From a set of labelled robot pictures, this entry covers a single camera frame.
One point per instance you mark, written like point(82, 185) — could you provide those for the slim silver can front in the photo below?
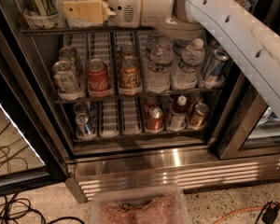
point(216, 65)

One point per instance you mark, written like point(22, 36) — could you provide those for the bronze can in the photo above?
point(194, 98)
point(199, 115)

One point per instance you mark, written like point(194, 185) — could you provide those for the black plug adapter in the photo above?
point(271, 213)

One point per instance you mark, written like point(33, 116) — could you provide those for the white can behind glass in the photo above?
point(265, 116)

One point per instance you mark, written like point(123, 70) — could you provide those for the water bottle rear right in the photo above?
point(179, 45)

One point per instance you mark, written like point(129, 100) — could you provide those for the silver can rear left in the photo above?
point(69, 53)

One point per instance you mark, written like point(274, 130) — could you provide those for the open glass fridge door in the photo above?
point(27, 158)

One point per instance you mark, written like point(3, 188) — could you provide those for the small white-capped bottle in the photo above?
point(178, 113)

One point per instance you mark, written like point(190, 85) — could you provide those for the blue silver can front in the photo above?
point(83, 122)

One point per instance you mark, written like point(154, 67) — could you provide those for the slim silver can rear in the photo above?
point(214, 44)

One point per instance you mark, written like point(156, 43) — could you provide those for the right glass fridge door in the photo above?
point(244, 137)

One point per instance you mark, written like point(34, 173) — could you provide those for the blue silver can rear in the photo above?
point(87, 107)

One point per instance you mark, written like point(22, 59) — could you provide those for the silver can front left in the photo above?
point(65, 77)

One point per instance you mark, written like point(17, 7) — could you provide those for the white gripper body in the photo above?
point(125, 4)

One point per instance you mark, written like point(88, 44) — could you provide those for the clear plastic bin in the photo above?
point(165, 204)

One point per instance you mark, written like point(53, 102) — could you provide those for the red can rear bottom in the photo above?
point(150, 102)

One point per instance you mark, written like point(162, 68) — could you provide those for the bronze can front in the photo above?
point(199, 115)

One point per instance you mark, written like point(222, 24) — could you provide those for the stainless steel display fridge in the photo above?
point(122, 154)

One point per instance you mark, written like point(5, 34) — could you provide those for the orange can front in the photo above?
point(129, 73)

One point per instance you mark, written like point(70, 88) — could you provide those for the water bottle rear left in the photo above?
point(153, 39)

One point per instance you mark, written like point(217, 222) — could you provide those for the blue silver can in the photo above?
point(87, 107)
point(83, 122)

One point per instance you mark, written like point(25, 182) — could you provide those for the red coca-cola can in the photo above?
point(98, 77)

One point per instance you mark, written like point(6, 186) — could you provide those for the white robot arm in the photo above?
point(253, 46)

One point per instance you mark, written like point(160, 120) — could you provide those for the water bottle front right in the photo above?
point(191, 59)

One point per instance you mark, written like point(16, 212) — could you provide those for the water bottle front left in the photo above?
point(160, 62)

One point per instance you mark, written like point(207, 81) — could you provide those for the red can front bottom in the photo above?
point(154, 118)

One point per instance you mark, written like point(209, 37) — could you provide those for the slim silver can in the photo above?
point(216, 65)
point(214, 44)

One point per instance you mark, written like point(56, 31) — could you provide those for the bronze can rear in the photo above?
point(194, 98)

